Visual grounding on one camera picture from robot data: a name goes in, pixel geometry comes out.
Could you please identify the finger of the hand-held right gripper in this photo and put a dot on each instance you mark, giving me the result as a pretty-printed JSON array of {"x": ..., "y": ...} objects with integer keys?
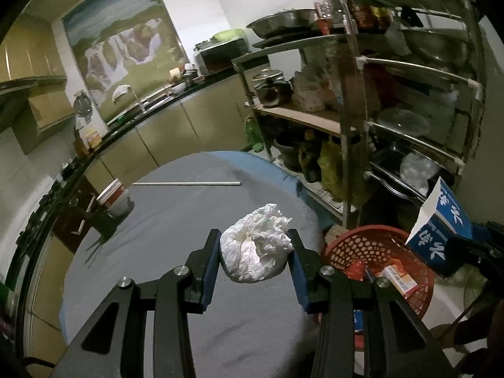
[
  {"x": 482, "y": 229},
  {"x": 480, "y": 256}
]

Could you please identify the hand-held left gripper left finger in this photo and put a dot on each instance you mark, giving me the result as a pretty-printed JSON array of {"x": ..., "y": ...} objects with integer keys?
[{"x": 210, "y": 267}]

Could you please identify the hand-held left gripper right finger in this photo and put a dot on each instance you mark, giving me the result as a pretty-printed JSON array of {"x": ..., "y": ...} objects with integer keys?
[{"x": 297, "y": 271}]

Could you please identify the blue and white carton box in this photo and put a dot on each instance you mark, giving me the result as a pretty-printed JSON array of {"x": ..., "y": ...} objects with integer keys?
[{"x": 445, "y": 224}]

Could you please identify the white paper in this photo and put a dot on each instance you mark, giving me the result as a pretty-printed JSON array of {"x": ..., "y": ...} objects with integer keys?
[{"x": 256, "y": 248}]

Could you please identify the red plastic basket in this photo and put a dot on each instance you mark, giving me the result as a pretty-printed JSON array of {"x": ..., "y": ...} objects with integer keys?
[{"x": 366, "y": 244}]

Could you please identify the small orange box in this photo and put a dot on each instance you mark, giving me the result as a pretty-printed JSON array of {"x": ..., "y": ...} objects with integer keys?
[{"x": 397, "y": 277}]

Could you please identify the thin white rod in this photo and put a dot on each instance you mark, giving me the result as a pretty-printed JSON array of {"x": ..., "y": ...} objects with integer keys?
[{"x": 185, "y": 183}]

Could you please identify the white plastic bag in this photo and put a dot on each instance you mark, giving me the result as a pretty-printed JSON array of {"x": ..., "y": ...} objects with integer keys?
[{"x": 417, "y": 169}]

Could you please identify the yellow-green bag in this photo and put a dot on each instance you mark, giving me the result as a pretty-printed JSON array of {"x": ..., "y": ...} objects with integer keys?
[{"x": 330, "y": 165}]

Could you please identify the dark chopstick holder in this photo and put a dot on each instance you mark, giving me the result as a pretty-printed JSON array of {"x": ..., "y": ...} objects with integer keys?
[{"x": 104, "y": 224}]

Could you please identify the stack of white bowls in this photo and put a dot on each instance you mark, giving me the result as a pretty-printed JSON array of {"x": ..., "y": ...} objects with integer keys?
[{"x": 114, "y": 201}]

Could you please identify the glass bowl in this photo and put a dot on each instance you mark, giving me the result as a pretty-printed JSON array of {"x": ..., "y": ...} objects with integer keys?
[{"x": 401, "y": 120}]

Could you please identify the beige kitchen base cabinets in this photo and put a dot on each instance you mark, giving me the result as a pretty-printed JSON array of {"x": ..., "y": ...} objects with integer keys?
[{"x": 177, "y": 134}]

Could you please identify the green plastic bottle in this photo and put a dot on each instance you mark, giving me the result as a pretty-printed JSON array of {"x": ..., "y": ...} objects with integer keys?
[{"x": 254, "y": 134}]

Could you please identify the brown built-in oven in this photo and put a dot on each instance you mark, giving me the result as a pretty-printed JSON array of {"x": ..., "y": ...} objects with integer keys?
[{"x": 75, "y": 220}]

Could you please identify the metal kitchen rack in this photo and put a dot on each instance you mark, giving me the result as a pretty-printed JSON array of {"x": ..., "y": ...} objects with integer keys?
[{"x": 356, "y": 126}]

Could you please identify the orange packet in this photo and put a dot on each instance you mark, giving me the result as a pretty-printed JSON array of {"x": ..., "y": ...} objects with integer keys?
[{"x": 92, "y": 138}]

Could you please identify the metal faucet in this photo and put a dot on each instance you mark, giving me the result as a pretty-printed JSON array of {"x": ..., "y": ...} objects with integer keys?
[{"x": 138, "y": 100}]

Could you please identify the dark cooking pot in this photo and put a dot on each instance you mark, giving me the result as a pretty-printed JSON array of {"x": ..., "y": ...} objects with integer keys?
[{"x": 271, "y": 90}]

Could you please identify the large metal pot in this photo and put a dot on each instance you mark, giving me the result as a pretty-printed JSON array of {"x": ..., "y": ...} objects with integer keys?
[{"x": 429, "y": 43}]

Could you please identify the metal strainer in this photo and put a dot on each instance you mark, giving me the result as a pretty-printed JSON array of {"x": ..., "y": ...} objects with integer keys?
[{"x": 82, "y": 104}]

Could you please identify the microwave oven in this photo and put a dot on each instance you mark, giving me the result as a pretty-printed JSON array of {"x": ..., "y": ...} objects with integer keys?
[{"x": 224, "y": 55}]

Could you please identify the green plastic basin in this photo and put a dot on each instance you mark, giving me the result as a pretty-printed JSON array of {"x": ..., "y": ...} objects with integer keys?
[{"x": 230, "y": 35}]

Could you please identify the large metal basin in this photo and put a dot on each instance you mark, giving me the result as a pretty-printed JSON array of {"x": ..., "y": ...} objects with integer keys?
[{"x": 283, "y": 21}]

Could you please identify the clear plastic bottle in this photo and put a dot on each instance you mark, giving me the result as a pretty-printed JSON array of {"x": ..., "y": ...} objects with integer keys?
[{"x": 327, "y": 8}]

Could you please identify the waterfall wall poster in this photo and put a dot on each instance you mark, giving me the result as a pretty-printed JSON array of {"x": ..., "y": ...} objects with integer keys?
[{"x": 126, "y": 47}]

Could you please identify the beige wall cabinet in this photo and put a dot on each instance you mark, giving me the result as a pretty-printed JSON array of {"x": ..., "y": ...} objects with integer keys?
[{"x": 23, "y": 55}]

